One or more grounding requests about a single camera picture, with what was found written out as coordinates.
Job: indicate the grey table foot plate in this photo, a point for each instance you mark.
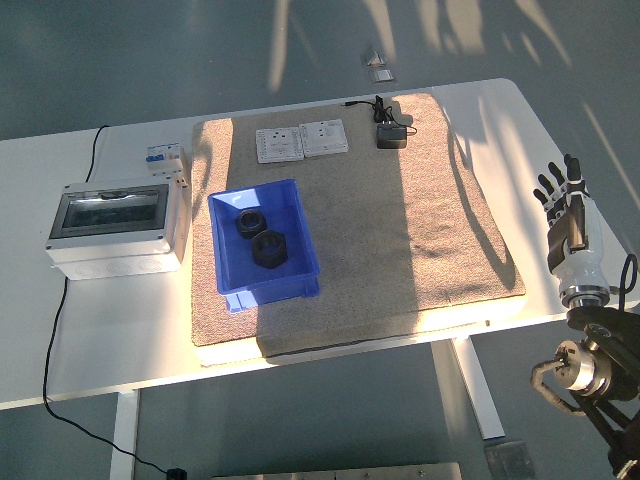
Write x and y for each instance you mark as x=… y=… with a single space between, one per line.
x=510 y=462

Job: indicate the robot right hand white shell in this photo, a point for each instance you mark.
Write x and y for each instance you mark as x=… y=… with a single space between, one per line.
x=585 y=260

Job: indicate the blue plastic box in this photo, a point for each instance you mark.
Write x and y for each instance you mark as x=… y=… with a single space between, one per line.
x=290 y=280

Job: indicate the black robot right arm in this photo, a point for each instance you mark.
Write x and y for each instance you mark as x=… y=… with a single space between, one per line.
x=600 y=330

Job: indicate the white socket panel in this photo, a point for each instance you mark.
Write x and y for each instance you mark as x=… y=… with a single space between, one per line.
x=280 y=145
x=325 y=137

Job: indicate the grey-brown mat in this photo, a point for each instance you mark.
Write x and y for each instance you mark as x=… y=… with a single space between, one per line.
x=380 y=250

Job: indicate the white table leg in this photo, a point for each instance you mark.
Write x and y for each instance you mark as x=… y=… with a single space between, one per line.
x=480 y=395
x=124 y=435

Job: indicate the silver floor socket plate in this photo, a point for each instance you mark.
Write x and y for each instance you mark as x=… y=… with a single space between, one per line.
x=373 y=57
x=381 y=76

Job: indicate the black power adapter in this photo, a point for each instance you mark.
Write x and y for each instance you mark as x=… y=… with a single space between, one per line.
x=391 y=137

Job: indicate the small dark hex nut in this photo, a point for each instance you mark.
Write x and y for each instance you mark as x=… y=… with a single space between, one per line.
x=242 y=225

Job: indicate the grey distribution box clear lid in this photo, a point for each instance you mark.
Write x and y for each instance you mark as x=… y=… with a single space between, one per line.
x=110 y=215

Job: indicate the black floor plug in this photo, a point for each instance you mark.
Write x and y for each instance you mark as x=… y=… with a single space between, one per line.
x=176 y=474

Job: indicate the grey metal base plate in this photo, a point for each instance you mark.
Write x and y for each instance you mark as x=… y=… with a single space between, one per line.
x=350 y=474

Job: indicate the large black hex nut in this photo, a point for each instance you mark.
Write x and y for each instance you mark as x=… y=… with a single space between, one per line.
x=260 y=255

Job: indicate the white circuit breaker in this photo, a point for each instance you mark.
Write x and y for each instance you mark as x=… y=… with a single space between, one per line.
x=162 y=157

